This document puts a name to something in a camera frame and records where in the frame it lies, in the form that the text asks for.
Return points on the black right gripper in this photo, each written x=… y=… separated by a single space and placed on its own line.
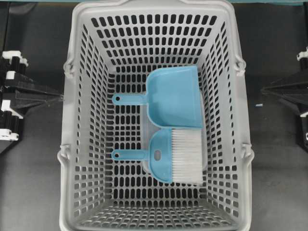
x=292 y=91

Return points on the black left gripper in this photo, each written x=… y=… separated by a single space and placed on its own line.
x=13 y=103

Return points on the grey plastic shopping basket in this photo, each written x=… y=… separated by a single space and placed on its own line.
x=114 y=45

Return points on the blue hand brush white bristles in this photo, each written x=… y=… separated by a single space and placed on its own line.
x=174 y=155

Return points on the blue plastic dustpan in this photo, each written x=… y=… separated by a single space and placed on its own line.
x=172 y=98

